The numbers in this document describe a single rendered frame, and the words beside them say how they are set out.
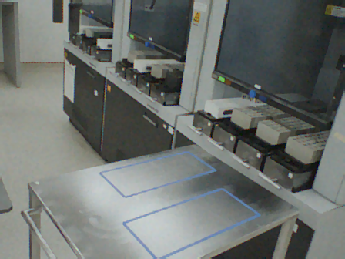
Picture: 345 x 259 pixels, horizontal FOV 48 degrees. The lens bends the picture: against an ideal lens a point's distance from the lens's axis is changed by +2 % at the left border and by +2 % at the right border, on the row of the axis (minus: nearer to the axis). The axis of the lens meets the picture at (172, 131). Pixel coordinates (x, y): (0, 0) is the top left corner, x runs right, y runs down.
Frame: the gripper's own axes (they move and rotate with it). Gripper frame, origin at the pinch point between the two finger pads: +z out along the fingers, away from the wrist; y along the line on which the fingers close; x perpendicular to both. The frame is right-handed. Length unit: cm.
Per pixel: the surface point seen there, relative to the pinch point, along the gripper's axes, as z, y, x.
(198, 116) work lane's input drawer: 40, -14, 66
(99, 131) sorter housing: 94, -120, 66
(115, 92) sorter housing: 58, -99, 66
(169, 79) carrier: 35, -52, 74
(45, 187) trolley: 37.9, 24.3, -12.5
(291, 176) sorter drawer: 41, 41, 66
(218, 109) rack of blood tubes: 34, -6, 70
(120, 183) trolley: 37.9, 29.1, 6.7
